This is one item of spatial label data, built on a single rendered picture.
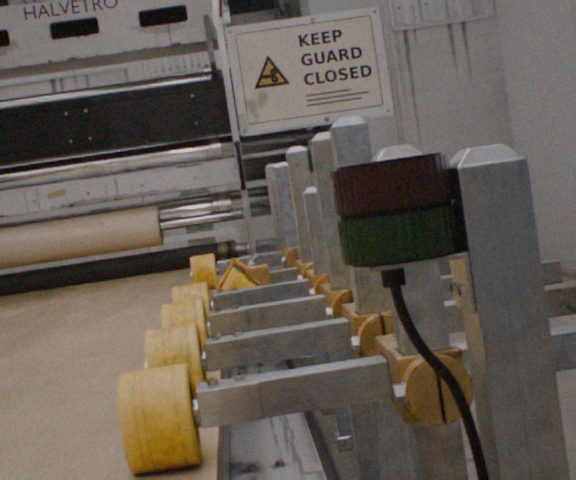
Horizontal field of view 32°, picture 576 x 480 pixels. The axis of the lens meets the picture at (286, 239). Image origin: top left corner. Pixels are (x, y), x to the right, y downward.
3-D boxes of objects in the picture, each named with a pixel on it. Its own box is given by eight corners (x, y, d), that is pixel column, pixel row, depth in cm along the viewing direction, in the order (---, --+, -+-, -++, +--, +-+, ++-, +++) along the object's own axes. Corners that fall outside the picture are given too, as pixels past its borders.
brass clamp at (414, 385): (445, 384, 85) (437, 326, 85) (486, 419, 72) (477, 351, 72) (375, 395, 85) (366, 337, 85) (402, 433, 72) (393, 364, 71)
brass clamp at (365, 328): (396, 341, 110) (390, 296, 110) (420, 361, 97) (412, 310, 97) (341, 350, 110) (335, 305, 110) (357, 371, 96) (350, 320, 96)
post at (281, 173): (318, 368, 229) (288, 161, 226) (320, 371, 225) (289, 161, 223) (303, 371, 229) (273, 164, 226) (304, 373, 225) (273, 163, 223)
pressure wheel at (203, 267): (215, 265, 223) (219, 294, 227) (212, 246, 230) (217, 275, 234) (188, 269, 223) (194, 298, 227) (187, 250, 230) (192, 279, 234)
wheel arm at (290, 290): (503, 267, 158) (500, 245, 158) (509, 269, 155) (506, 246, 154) (191, 315, 156) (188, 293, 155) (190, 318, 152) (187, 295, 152)
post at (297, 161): (343, 410, 179) (304, 145, 176) (345, 415, 175) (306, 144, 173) (324, 413, 179) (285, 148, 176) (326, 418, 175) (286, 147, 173)
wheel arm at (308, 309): (555, 281, 133) (551, 254, 133) (564, 283, 130) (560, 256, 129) (184, 338, 131) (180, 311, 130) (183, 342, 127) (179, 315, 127)
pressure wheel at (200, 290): (211, 320, 149) (216, 340, 156) (205, 273, 152) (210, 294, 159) (171, 326, 148) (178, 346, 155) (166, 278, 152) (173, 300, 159)
